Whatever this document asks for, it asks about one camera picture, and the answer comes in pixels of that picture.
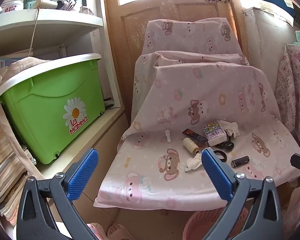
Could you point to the black round compact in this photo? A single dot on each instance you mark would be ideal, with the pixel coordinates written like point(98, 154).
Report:
point(227, 145)

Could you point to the pastel tissue pack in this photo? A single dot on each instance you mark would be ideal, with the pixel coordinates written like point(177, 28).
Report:
point(215, 133)

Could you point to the right pink slipper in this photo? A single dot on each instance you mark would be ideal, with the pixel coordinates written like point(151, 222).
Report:
point(119, 232)

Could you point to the straw hat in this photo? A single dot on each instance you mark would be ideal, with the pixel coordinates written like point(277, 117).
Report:
point(18, 66)

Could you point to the green plastic storage box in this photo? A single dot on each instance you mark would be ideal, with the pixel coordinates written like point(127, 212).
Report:
point(51, 103)

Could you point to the left pink slipper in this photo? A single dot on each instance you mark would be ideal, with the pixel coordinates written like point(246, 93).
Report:
point(98, 231)

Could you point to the patterned print quilt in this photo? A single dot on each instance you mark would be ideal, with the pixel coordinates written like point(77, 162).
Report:
point(287, 91)

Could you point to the pink cartoon bed sheet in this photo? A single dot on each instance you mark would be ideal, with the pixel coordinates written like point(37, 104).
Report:
point(190, 74)

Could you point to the pink slipper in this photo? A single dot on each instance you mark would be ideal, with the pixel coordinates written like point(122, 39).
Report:
point(98, 231)
point(119, 232)

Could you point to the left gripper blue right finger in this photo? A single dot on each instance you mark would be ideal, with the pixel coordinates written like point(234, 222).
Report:
point(220, 173)

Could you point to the black orange coffee sachet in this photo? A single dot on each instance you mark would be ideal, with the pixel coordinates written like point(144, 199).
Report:
point(197, 138)

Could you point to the small white tissue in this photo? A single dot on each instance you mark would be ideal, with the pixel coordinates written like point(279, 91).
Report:
point(194, 163)

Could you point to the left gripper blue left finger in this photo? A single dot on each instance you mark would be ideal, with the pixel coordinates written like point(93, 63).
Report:
point(79, 173)

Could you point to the black cylindrical battery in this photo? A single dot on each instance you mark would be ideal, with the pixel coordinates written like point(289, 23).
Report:
point(240, 161)

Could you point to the white thread spool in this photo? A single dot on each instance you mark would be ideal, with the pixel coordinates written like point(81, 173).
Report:
point(191, 146)

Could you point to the white shelf unit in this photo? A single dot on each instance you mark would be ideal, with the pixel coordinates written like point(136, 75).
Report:
point(54, 30)

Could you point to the small white tube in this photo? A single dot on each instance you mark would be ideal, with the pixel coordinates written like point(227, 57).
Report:
point(168, 135)

